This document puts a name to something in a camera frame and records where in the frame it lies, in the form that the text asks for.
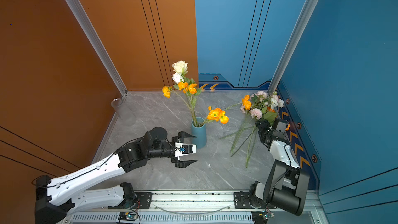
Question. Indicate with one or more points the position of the aluminium front rail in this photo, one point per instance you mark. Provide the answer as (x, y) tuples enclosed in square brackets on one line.
[(200, 207)]

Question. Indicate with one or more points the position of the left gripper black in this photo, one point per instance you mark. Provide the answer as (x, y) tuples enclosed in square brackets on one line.
[(183, 163)]

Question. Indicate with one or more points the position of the teal ceramic vase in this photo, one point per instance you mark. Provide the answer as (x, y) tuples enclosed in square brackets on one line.
[(198, 129)]

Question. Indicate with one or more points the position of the clear ribbed glass vase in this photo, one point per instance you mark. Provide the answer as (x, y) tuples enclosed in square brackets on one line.
[(123, 111)]

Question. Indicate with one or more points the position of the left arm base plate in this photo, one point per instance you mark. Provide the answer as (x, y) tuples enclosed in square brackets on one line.
[(141, 200)]

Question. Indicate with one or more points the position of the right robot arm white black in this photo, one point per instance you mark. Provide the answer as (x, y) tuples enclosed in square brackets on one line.
[(287, 184)]

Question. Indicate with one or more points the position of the orange rose flower stem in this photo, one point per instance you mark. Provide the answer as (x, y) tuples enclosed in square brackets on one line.
[(254, 107)]

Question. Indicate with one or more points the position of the white rosebud flower stem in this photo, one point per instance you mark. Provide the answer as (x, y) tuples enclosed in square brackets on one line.
[(177, 77)]

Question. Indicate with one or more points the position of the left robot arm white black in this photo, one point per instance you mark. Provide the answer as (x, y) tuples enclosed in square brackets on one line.
[(58, 197)]

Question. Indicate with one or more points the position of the aluminium corner post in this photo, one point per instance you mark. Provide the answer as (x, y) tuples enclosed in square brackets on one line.
[(301, 23), (81, 16)]

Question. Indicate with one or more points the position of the pink carnation flower stem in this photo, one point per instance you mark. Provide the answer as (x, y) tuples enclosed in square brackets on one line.
[(244, 140)]

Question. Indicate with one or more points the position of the white pink small flowers stem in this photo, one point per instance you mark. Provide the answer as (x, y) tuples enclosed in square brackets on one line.
[(274, 101)]

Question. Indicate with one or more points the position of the left aluminium corner post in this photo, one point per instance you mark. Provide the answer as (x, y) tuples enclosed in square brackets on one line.
[(81, 16)]

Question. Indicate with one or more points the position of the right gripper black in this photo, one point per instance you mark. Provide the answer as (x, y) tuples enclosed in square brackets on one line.
[(263, 124)]

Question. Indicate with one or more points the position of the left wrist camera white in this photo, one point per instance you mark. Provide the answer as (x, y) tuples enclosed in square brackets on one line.
[(182, 149)]

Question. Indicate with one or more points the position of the left green circuit board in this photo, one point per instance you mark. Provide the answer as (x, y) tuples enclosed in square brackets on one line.
[(129, 218)]

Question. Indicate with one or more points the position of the right circuit board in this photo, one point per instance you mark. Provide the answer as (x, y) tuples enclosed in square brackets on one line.
[(261, 217)]

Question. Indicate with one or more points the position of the white cream rose stem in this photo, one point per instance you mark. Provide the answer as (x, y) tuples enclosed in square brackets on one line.
[(180, 67)]

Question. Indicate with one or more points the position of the right aluminium corner post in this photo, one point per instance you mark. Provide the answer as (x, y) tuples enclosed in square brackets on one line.
[(301, 23)]

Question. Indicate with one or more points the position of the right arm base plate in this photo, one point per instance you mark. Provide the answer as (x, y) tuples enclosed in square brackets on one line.
[(244, 200)]

